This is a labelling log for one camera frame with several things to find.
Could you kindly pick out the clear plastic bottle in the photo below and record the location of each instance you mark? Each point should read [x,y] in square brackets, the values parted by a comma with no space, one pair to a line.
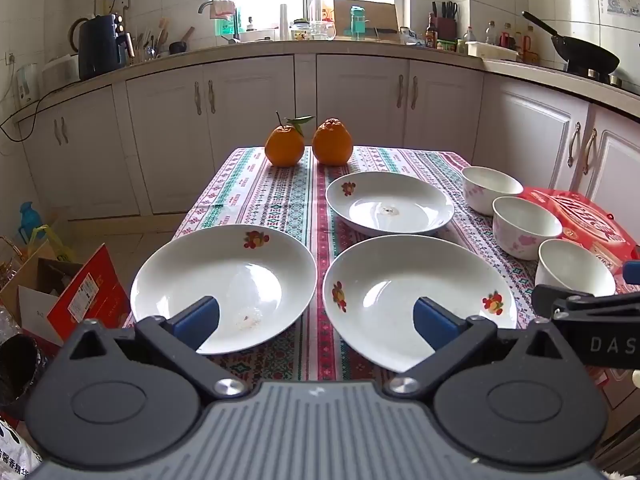
[491,31]
[469,35]

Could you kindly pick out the white pink-flowered bowl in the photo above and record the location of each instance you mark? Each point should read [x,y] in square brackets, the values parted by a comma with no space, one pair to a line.
[570,265]
[492,195]
[520,235]

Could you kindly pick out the pink white dishcloth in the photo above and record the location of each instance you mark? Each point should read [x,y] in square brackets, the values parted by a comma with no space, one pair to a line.
[222,7]

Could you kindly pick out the cardboard box on counter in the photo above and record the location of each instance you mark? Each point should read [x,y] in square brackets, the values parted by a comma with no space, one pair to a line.
[380,12]

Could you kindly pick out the red gift box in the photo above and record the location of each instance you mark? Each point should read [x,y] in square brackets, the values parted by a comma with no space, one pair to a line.
[595,215]

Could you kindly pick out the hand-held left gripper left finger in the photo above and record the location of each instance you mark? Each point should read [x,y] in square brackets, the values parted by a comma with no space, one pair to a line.
[197,319]

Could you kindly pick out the yellow green bag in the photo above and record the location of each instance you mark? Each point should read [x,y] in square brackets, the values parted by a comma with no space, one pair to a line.
[55,247]

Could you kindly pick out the white plastic tray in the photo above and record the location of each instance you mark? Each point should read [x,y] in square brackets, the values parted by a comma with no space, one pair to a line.
[492,51]

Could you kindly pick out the white wall socket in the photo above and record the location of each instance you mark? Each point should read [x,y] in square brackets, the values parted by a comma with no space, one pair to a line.
[10,58]

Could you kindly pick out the stone kitchen countertop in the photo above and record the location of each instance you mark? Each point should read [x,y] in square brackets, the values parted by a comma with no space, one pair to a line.
[350,47]

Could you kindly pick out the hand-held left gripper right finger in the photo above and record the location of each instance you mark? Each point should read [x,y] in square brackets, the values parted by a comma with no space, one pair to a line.
[435,322]

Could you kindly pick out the stack of white cups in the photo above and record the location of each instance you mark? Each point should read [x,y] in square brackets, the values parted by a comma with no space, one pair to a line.
[284,22]

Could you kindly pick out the white electric kettle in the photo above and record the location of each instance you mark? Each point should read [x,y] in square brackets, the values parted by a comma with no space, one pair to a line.
[27,85]

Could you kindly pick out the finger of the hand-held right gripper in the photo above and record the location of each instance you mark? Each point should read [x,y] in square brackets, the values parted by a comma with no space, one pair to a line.
[633,272]
[565,300]

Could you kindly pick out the red condiment bottle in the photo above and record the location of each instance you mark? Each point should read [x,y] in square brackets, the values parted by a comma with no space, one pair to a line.
[506,36]

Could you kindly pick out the black mortar with pestle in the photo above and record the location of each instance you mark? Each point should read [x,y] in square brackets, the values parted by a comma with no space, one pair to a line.
[177,47]

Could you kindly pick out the glass mug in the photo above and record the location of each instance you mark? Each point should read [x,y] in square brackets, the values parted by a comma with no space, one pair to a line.
[322,31]

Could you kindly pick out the white printed sack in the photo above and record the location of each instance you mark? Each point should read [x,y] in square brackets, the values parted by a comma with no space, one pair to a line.
[15,452]

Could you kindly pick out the metal kitchen faucet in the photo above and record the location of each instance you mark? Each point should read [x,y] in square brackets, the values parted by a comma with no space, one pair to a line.
[205,3]

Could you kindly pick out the small green container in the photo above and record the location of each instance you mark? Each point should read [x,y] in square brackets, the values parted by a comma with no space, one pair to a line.
[446,45]

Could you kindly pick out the patterned striped tablecloth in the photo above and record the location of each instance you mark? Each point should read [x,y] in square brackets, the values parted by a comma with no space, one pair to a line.
[295,200]

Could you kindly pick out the black bin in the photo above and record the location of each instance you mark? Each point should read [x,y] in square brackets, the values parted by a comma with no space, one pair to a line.
[17,375]

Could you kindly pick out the green dish soap bottle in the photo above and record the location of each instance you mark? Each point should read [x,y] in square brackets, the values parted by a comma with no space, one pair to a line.
[224,26]

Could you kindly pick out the teal water bottle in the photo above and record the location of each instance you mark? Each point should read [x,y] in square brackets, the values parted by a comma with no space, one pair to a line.
[358,22]

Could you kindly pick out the orange with leaf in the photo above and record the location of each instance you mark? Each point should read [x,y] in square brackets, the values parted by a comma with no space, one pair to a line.
[284,147]

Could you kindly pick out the dark sauce bottle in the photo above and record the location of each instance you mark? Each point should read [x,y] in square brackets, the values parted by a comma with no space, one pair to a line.
[431,35]

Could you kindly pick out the dark red knife block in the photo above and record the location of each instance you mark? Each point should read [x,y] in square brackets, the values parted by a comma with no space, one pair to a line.
[445,27]

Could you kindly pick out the black wok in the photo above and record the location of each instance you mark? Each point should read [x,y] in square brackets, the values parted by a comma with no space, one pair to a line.
[587,55]

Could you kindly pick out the white kitchen cabinets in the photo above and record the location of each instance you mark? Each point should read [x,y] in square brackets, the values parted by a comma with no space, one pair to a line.
[350,100]

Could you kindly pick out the bumpy orange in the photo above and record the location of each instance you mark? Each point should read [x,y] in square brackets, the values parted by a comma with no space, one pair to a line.
[332,142]

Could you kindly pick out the utensil holder with utensils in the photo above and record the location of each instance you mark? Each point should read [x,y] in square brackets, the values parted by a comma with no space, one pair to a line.
[150,50]

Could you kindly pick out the red cardboard box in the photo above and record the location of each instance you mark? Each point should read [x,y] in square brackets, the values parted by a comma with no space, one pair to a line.
[85,295]

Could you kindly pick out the clear cooking oil jug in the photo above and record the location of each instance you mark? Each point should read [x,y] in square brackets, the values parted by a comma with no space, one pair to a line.
[320,7]

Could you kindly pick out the wall sticker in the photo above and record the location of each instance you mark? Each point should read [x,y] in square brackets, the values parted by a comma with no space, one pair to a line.
[622,5]

